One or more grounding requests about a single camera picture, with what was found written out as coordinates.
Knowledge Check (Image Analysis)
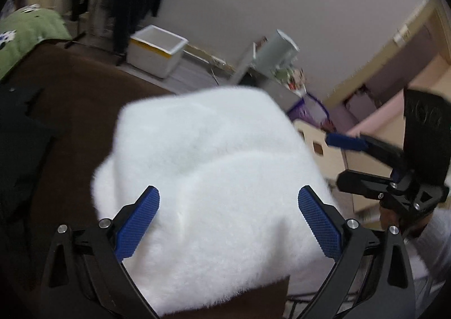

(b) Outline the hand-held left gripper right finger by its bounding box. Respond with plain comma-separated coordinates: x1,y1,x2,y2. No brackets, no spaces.
295,185,417,319

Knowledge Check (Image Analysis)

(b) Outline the person's right hand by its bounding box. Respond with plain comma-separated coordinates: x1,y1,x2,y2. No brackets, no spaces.
379,204,428,239

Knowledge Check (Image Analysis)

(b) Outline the pink furniture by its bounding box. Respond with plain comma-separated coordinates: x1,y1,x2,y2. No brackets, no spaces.
347,88,406,216

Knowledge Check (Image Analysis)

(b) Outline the beige cabinet with square holes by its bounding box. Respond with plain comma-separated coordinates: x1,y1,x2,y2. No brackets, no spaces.
292,119,358,200

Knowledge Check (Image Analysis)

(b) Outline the wall switch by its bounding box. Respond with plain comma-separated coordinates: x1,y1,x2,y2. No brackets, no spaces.
392,26,412,45

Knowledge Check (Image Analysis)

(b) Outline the black garment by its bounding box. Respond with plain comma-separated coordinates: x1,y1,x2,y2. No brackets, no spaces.
0,85,60,225

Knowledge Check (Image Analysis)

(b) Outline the green printed blanket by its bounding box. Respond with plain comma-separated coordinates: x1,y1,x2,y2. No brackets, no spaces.
0,5,73,81

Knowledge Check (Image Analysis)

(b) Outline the grey bin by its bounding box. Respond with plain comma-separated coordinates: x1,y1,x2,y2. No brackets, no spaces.
257,29,301,77

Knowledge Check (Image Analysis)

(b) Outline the person's right forearm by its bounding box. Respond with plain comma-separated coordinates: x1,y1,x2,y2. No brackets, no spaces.
402,208,451,307

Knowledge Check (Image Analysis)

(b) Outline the white foam box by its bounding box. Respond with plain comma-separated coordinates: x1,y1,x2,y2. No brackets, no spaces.
126,25,189,79

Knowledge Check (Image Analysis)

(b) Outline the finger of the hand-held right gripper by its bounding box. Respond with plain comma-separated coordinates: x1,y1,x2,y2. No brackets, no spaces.
325,132,407,169
336,169,393,201

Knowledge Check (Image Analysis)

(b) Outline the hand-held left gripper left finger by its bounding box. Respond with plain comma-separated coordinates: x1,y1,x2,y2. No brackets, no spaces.
39,185,161,319

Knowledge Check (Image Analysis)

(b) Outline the purple basket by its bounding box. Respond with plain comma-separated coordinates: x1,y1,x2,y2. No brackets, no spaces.
286,93,332,131

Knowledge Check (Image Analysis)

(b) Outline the white fuzzy sweater black trim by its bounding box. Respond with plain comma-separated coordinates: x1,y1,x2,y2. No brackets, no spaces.
91,86,337,317

